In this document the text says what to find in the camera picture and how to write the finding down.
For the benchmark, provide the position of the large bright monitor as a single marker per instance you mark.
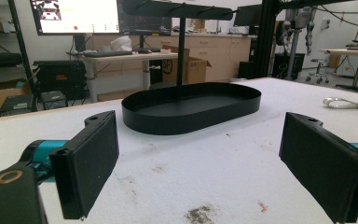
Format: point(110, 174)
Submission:
point(80, 15)

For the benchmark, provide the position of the black aluminium frame post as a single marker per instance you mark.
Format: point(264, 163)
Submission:
point(267, 40)

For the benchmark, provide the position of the small black monitor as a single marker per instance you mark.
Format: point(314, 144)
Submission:
point(248, 15)

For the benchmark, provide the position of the open cardboard box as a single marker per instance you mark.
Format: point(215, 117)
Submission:
point(195, 71)

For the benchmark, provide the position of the black equipment case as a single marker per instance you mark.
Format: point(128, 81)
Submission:
point(59, 76)

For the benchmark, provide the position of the black metal shelf rack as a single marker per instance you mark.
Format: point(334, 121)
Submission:
point(20, 46)

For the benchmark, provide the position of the black electronics box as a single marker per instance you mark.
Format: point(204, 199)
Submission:
point(15, 105)

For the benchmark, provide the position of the flat cardboard box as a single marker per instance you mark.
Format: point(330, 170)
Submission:
point(0, 98)

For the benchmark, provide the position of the white standing desk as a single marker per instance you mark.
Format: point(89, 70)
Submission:
point(121, 59)

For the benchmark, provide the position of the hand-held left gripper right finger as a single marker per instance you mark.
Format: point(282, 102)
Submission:
point(320, 165)

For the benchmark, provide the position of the rolling stool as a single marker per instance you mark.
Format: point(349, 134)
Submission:
point(318, 73)

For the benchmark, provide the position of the black keyboard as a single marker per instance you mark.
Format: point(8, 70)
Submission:
point(107, 53)

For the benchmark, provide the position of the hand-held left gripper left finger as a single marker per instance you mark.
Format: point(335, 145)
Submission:
point(87, 161)

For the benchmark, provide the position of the wooden top side table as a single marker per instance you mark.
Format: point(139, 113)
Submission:
point(351, 52)

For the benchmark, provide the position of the dark monitor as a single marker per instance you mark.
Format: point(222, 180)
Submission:
point(144, 25)

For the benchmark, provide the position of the black metal jewelry stand tray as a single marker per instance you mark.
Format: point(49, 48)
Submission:
point(183, 121)

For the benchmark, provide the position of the white plastic bag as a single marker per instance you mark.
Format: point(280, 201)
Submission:
point(121, 43)

